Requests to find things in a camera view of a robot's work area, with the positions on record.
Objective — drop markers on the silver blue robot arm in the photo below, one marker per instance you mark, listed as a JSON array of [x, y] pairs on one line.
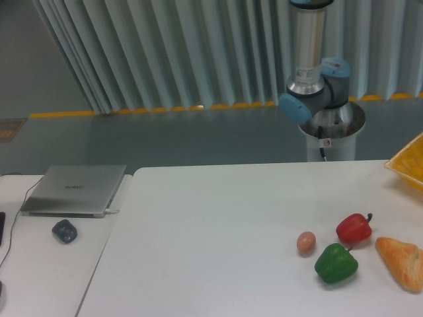
[[316, 94]]

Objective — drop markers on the brown egg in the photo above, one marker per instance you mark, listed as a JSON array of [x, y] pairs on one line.
[[306, 242]]

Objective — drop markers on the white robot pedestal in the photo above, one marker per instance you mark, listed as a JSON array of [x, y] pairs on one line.
[[330, 145]]

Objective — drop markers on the green bell pepper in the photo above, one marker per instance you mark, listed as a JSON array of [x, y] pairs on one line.
[[335, 264]]

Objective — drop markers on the silver laptop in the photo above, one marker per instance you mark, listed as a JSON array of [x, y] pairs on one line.
[[75, 191]]

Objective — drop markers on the golden croissant bread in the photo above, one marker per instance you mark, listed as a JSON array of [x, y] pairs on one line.
[[404, 262]]

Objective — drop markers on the grey folding screen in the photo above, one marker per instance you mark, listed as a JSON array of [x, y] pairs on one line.
[[144, 55]]

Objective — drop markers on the red bell pepper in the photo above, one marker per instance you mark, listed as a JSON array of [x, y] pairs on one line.
[[354, 228]]

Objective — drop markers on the black phone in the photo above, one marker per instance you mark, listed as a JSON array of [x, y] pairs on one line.
[[2, 226]]

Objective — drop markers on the yellow plastic basket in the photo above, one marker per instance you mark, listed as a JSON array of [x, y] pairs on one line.
[[407, 163]]

